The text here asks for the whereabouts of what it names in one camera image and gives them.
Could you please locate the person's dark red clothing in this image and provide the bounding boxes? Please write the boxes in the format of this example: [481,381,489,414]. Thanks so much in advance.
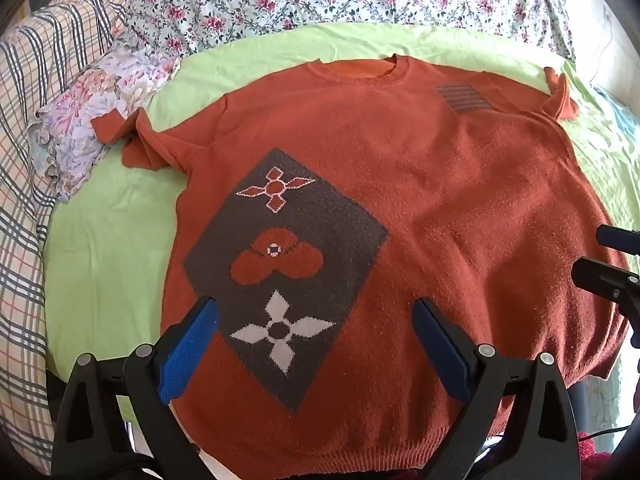
[575,430,617,480]

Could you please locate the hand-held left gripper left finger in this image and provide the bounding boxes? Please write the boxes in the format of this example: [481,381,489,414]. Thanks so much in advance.
[50,296,221,480]

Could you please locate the orange knit sweater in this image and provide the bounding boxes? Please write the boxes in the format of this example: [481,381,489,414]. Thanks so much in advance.
[92,54,631,480]

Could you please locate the pastel floral pillow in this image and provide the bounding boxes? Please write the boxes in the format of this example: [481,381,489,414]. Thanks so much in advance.
[27,40,183,203]

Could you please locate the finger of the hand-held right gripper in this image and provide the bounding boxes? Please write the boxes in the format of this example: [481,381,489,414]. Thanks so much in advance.
[596,224,640,257]
[571,256,640,312]

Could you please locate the light green bed sheet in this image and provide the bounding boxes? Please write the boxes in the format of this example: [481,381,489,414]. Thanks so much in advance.
[42,22,640,461]

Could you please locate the plaid blanket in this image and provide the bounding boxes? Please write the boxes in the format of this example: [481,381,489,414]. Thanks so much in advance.
[0,0,136,476]

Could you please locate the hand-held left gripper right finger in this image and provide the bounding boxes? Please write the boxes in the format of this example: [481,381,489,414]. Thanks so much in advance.
[412,297,583,480]

